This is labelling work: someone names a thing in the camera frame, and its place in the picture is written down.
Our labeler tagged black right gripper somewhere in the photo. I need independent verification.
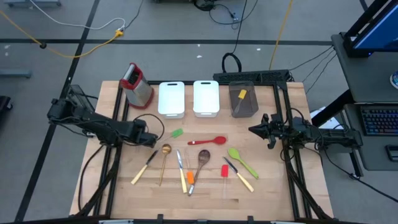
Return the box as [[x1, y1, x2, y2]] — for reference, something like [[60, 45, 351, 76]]
[[248, 113, 296, 149]]

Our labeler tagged gold metal spoon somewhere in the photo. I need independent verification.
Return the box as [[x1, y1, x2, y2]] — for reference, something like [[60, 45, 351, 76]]
[[159, 143, 172, 187]]

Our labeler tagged green silicone spatula clear handle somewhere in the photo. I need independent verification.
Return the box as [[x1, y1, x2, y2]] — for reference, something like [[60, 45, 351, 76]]
[[160, 128, 184, 143]]

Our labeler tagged green silicone spoon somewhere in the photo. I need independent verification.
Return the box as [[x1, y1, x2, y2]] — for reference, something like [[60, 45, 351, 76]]
[[228, 147, 259, 180]]

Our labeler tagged knife with cream handle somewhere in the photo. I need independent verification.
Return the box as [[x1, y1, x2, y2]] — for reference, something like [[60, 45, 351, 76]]
[[130, 150, 159, 185], [176, 149, 188, 194], [222, 156, 255, 193]]

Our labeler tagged yellow silicone spatula clear handle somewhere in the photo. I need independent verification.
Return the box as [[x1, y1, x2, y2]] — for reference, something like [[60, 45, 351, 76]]
[[233, 89, 248, 114]]

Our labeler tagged red silicone spoon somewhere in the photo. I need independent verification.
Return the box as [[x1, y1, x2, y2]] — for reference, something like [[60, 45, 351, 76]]
[[187, 136, 227, 146]]

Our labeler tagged red silicone spatula clear handle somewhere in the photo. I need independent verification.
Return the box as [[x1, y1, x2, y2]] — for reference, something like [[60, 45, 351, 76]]
[[220, 164, 229, 200]]

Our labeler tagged orange silicone spatula clear handle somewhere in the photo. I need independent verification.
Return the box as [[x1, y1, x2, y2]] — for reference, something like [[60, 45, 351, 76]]
[[183, 151, 195, 185]]

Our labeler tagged brown wooden spoon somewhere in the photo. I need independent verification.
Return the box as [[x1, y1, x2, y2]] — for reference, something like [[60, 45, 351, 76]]
[[187, 149, 211, 197]]

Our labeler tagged smoky transparent plastic bin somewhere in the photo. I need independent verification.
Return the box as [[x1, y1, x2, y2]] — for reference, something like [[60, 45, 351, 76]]
[[228, 80, 259, 119]]

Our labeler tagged red and steel box grater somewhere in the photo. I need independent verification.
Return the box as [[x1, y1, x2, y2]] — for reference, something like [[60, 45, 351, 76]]
[[119, 62, 155, 110]]

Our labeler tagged white plastic bin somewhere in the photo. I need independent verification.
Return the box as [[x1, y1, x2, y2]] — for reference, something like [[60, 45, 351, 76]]
[[192, 80, 221, 118], [157, 81, 186, 119]]

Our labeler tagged white box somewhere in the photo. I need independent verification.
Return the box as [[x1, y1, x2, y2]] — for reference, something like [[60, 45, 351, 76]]
[[310, 107, 346, 131]]

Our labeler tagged grey computer desk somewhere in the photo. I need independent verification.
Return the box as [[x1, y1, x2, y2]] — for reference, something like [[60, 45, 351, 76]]
[[330, 32, 398, 172]]

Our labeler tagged black backlit keyboard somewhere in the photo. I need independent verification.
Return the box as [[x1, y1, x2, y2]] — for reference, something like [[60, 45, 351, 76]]
[[360, 107, 398, 137]]

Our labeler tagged small black desk gadget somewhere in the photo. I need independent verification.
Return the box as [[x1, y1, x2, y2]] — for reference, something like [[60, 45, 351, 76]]
[[385, 145, 398, 162]]

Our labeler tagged round blue white object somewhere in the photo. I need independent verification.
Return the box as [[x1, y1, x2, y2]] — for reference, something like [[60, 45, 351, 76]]
[[389, 70, 398, 90]]

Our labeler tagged grey table foot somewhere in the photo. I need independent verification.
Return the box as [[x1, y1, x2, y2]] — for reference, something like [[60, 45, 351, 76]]
[[3, 0, 62, 7], [0, 70, 32, 79]]

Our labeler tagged black caster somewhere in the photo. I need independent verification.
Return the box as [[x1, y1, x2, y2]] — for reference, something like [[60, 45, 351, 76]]
[[0, 95, 13, 113]]

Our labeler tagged computer monitor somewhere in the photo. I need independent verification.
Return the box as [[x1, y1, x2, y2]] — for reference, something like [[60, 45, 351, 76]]
[[343, 0, 398, 58]]

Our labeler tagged black coiled cable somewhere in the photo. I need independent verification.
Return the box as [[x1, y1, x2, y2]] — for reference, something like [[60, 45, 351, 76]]
[[221, 0, 249, 74]]

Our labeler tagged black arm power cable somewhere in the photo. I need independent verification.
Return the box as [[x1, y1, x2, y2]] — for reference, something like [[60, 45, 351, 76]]
[[77, 144, 106, 212]]

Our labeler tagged yellow extension cable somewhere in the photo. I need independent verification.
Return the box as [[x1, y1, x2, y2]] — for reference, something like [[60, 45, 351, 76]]
[[0, 11, 124, 59], [269, 0, 294, 71]]

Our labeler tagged long black floor cable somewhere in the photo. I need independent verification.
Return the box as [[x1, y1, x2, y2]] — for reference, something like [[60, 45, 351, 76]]
[[320, 146, 398, 203]]

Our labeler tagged white cable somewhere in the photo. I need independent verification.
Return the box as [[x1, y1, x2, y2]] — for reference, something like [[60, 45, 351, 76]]
[[29, 0, 127, 32]]

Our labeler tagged black cable bundle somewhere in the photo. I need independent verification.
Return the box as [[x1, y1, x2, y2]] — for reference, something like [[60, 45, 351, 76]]
[[192, 0, 240, 30]]

